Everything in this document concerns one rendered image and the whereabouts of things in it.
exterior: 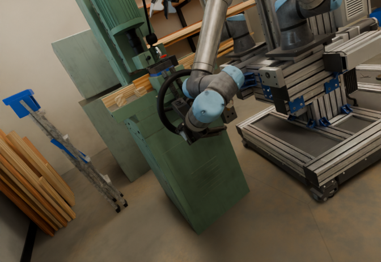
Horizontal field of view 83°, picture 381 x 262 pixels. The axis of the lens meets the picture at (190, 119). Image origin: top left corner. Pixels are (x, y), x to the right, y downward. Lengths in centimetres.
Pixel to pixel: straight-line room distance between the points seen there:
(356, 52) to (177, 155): 95
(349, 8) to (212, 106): 118
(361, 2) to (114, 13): 131
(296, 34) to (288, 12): 10
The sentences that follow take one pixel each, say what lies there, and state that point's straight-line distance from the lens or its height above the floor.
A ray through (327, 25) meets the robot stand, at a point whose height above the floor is 80.
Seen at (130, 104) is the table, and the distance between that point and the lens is 103.
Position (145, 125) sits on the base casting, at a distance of 106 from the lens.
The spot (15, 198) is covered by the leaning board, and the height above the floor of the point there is 47.
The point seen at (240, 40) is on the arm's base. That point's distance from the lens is 156.
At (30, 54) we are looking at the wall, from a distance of 354.
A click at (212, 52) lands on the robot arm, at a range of 73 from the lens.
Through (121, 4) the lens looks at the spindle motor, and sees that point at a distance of 115.
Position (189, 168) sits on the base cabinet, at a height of 43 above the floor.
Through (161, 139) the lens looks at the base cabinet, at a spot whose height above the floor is 66.
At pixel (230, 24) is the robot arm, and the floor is 101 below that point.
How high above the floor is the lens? 108
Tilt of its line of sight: 21 degrees down
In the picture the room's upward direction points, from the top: 24 degrees counter-clockwise
